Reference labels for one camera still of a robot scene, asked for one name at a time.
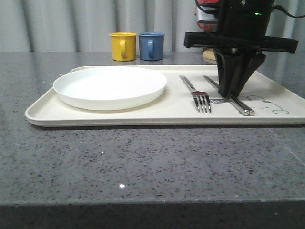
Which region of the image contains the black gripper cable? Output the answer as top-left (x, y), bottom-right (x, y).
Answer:
top-left (273, 4), bottom-right (305, 19)

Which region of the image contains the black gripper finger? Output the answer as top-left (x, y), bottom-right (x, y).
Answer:
top-left (213, 48), bottom-right (242, 97)
top-left (230, 52), bottom-right (266, 97)

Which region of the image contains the blue mug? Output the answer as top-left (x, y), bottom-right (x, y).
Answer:
top-left (138, 32), bottom-right (165, 61)

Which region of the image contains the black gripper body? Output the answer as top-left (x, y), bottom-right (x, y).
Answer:
top-left (184, 0), bottom-right (298, 53)

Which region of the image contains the silver metal fork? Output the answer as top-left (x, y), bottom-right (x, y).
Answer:
top-left (179, 75), bottom-right (212, 114)

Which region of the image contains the wooden mug tree stand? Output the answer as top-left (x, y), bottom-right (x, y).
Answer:
top-left (202, 49), bottom-right (216, 64)

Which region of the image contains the yellow mug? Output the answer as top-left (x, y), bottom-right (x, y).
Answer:
top-left (109, 32), bottom-right (137, 61)

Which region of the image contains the white round plate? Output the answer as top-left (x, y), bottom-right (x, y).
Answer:
top-left (53, 66), bottom-right (167, 111)

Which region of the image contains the red mug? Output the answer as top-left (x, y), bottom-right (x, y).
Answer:
top-left (194, 0), bottom-right (220, 32)

